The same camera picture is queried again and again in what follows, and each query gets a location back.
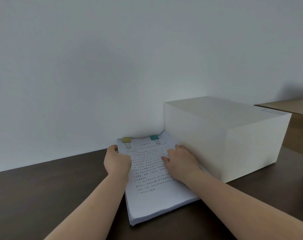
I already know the person's left hand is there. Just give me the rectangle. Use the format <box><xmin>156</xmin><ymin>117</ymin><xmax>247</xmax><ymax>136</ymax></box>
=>
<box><xmin>104</xmin><ymin>144</ymin><xmax>132</xmax><ymax>178</ymax></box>

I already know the person's right hand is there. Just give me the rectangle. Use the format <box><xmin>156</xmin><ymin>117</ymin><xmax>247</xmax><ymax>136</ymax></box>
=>
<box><xmin>161</xmin><ymin>144</ymin><xmax>202</xmax><ymax>183</ymax></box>

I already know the stack of printed white paper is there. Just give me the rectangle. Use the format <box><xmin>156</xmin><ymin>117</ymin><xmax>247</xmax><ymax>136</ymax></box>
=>
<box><xmin>117</xmin><ymin>130</ymin><xmax>209</xmax><ymax>226</ymax></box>

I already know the person's right forearm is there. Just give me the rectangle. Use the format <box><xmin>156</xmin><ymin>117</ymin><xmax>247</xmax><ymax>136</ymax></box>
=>
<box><xmin>178</xmin><ymin>168</ymin><xmax>303</xmax><ymax>240</ymax></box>

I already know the person's left forearm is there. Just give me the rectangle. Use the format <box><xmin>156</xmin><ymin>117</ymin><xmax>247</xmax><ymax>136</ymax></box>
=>
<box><xmin>43</xmin><ymin>170</ymin><xmax>130</xmax><ymax>240</ymax></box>

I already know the large white box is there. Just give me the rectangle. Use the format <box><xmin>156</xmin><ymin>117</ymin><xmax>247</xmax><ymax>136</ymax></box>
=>
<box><xmin>164</xmin><ymin>96</ymin><xmax>292</xmax><ymax>183</ymax></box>

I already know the brown cardboard box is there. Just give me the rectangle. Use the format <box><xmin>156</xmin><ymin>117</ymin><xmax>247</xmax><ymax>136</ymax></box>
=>
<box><xmin>254</xmin><ymin>96</ymin><xmax>303</xmax><ymax>153</ymax></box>

